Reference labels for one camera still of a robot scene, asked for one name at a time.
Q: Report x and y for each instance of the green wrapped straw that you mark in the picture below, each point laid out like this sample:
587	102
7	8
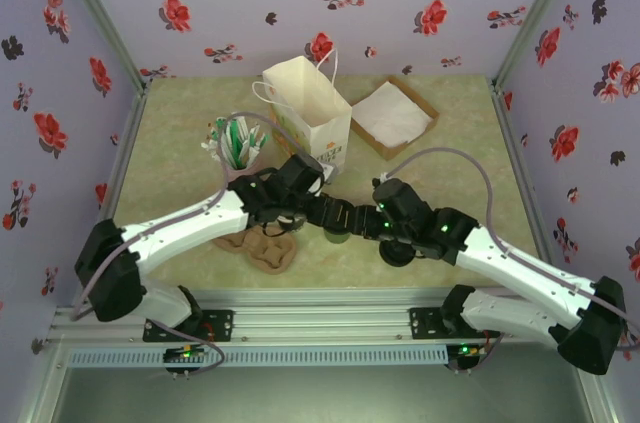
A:
234	143
254	140

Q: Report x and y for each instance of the brown cardboard napkin box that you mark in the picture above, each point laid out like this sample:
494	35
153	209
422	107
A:
400	143

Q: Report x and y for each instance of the black cup lid stack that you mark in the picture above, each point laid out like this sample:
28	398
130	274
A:
395	255

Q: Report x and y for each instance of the white wrapped straw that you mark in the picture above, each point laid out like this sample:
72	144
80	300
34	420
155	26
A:
220	135
212	149
241	128

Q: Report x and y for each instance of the white paper takeout bag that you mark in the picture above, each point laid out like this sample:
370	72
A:
320	108

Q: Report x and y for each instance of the aluminium corner post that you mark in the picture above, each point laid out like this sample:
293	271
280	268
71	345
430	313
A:
534	18
102	18

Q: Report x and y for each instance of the controller board with green light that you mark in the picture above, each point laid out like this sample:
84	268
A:
185	355
467	352

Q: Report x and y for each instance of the white napkin stack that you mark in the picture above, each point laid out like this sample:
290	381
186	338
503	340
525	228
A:
392	113

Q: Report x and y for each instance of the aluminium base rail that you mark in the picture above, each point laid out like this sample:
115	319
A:
320	318

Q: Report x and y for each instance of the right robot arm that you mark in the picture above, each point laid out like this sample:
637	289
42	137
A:
525	268

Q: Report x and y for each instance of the brown pulp cup carrier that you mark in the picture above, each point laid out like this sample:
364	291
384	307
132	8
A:
270	255

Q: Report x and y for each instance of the pink straw holder cup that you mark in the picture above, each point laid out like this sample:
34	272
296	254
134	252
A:
240	174

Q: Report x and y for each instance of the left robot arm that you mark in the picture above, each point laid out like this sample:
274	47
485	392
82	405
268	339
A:
190	223

